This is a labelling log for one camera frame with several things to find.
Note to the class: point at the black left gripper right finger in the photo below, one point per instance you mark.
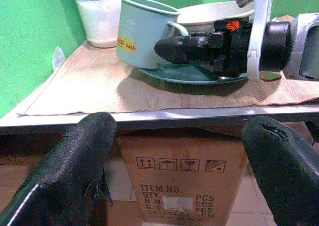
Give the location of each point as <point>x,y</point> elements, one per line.
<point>286,166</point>

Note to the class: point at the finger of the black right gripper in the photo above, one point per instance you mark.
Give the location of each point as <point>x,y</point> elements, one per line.
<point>182,49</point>

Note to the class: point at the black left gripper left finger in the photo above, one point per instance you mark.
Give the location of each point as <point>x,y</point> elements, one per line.
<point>64,166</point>

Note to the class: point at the teal plate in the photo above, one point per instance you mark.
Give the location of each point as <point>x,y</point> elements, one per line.
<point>179,74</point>

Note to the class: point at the white bowl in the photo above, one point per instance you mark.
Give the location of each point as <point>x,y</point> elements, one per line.
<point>211,14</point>

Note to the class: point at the light blue enamel mug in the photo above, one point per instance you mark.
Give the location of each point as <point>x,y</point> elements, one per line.
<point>139,34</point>

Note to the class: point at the grey table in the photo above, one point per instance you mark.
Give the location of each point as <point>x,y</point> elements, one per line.
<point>174,119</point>

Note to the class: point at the brown paper table mat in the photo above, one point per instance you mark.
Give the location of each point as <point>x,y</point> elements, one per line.
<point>94,86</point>

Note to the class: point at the white textured cup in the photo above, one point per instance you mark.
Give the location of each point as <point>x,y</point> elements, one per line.
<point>99,22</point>

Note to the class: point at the printed brown cardboard box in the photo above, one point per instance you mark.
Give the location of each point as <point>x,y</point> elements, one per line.
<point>184,186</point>

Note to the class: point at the clear plastic piece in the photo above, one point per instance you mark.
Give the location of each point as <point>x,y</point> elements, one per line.
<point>58,58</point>

